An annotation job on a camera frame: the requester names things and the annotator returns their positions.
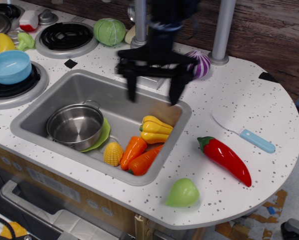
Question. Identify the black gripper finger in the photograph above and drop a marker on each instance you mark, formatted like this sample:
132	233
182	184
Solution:
177	86
131	78

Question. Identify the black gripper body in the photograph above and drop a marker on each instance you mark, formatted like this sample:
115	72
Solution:
156	58

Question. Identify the red toy chili pepper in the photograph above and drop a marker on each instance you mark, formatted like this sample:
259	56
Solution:
225	157

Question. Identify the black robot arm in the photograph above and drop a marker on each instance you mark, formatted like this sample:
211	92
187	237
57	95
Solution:
178	11

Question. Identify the yellow toy bell pepper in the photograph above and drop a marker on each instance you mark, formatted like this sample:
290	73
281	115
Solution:
153	130

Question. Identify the small steel pan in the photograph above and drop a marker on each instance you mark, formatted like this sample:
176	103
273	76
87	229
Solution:
77	126

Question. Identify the purple striped toy onion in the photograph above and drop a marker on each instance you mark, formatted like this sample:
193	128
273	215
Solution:
203	66

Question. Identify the cream toy potato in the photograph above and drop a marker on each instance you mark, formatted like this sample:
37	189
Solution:
130	34

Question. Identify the grey metal pole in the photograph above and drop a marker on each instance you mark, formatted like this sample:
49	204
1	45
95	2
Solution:
218	55

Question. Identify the green toy cabbage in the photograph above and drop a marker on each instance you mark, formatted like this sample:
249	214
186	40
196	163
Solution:
109	31

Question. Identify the green plastic plate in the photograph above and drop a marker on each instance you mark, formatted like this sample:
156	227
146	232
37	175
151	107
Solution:
103	137

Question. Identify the black tape by burner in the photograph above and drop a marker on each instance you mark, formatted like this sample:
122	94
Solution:
70	63

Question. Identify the upper orange toy carrot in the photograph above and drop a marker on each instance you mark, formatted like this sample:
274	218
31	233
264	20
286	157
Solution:
134	149

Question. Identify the orange toy carrot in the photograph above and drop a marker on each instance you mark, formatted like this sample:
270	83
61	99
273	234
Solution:
134	149
141	164

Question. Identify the back right stove burner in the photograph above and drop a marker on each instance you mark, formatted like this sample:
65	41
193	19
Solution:
66	40

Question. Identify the stove burner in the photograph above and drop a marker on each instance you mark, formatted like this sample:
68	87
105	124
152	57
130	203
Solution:
66	40
18	94
13	12

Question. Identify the yellow toy corn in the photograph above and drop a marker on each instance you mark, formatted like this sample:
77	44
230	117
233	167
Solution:
113	154

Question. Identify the black tape right edge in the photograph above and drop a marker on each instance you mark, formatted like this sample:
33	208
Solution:
267	77

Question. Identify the lower orange toy carrot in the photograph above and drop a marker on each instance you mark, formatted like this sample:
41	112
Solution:
141	164

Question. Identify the white blue toy knife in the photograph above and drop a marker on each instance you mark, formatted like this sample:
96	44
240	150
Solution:
244	133

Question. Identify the grey stove knob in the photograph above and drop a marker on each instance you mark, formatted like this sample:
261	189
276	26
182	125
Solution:
47	18

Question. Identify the steel sink basin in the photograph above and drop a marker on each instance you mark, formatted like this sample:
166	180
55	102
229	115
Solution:
123	115

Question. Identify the green toy broccoli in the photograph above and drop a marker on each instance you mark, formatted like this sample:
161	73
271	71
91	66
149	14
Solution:
25	41

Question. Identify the green toy pear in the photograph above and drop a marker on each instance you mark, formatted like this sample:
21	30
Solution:
184	193

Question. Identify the red white toy piece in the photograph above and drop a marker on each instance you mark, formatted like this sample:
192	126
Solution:
29	21

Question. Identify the blue plastic bowl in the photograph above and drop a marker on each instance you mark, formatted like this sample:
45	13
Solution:
15	66

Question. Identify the yellow toy banana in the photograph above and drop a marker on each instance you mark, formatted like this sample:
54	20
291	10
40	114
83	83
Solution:
6	43

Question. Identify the front left stove burner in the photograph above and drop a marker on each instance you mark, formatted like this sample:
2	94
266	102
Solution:
18	94

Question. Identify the back left stove burner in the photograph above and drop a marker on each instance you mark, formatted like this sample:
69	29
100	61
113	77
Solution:
13	12

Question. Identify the yellow object bottom left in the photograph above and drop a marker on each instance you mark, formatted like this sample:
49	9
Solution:
17	228

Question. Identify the oven door handle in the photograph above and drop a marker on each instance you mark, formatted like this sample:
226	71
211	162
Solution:
65	223

